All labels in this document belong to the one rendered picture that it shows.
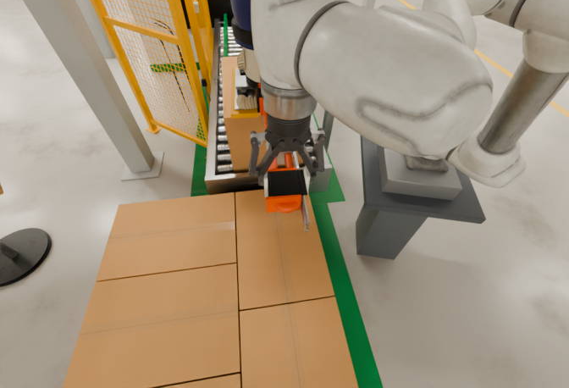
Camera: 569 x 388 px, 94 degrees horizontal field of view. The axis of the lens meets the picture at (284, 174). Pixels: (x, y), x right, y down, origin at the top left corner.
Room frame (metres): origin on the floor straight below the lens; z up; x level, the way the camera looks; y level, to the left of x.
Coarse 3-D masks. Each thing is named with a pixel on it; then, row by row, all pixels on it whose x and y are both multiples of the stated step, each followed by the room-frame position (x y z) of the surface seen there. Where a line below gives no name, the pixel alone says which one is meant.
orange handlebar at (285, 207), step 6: (264, 114) 0.61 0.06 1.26; (264, 120) 0.58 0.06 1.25; (288, 156) 0.45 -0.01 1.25; (276, 162) 0.44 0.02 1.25; (288, 162) 0.44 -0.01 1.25; (270, 168) 0.42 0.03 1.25; (276, 168) 0.42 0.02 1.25; (276, 204) 0.31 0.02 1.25; (282, 204) 0.31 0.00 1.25; (288, 204) 0.31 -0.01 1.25; (294, 204) 0.32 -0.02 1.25; (282, 210) 0.30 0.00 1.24; (288, 210) 0.30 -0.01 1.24; (294, 210) 0.31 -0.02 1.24
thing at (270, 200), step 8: (288, 168) 0.40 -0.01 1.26; (272, 176) 0.38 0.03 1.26; (280, 176) 0.38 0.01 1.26; (288, 176) 0.38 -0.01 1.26; (296, 176) 0.38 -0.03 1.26; (272, 184) 0.36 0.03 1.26; (280, 184) 0.36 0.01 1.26; (288, 184) 0.36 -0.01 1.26; (296, 184) 0.36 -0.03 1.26; (272, 192) 0.33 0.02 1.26; (280, 192) 0.33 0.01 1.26; (288, 192) 0.33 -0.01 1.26; (296, 192) 0.33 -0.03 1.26; (272, 200) 0.32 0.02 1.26; (280, 200) 0.32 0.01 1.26; (288, 200) 0.32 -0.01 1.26; (296, 200) 0.32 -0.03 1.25; (272, 208) 0.32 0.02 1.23
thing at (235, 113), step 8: (232, 72) 1.07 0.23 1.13; (240, 72) 1.01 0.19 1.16; (232, 80) 1.00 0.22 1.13; (232, 88) 0.94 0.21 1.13; (232, 96) 0.89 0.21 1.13; (248, 96) 0.88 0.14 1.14; (256, 96) 0.89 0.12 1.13; (232, 104) 0.83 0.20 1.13; (232, 112) 0.79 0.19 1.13; (240, 112) 0.79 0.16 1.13; (248, 112) 0.79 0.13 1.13; (256, 112) 0.79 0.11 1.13
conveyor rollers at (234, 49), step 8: (232, 32) 3.00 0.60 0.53; (232, 40) 2.82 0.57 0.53; (232, 48) 2.58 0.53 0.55; (240, 48) 2.59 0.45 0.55; (232, 56) 2.46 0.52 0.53; (224, 128) 1.40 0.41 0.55; (224, 136) 1.31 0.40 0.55; (224, 144) 1.24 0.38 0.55; (312, 152) 1.21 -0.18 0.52; (224, 160) 1.12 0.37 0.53; (312, 160) 1.13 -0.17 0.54; (224, 168) 1.04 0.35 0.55; (232, 168) 1.05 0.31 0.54
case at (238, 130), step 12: (228, 60) 1.53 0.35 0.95; (228, 72) 1.40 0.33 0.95; (228, 84) 1.27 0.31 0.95; (228, 96) 1.16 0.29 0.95; (228, 108) 1.06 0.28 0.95; (228, 120) 0.99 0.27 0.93; (240, 120) 1.00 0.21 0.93; (252, 120) 1.01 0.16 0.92; (228, 132) 0.99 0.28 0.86; (240, 132) 1.00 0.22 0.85; (240, 144) 1.00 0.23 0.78; (264, 144) 1.02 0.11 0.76; (240, 156) 1.00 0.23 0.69; (300, 156) 1.06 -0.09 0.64; (240, 168) 1.00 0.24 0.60
